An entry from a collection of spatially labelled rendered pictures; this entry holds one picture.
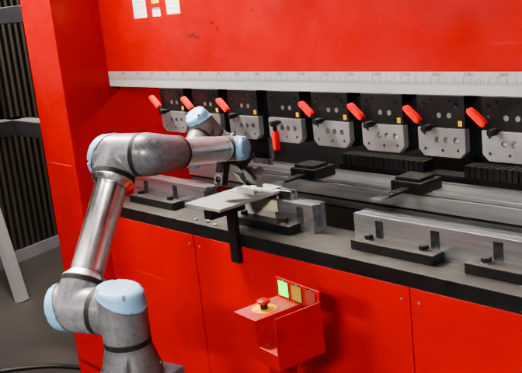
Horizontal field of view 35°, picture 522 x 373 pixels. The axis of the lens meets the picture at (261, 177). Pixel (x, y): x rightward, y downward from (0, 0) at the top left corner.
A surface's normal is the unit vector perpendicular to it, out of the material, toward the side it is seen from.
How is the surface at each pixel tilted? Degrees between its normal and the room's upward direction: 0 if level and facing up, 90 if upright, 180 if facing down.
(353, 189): 90
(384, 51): 90
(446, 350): 90
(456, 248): 90
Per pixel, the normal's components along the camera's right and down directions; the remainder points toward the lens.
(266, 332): 0.58, 0.12
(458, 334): -0.73, 0.22
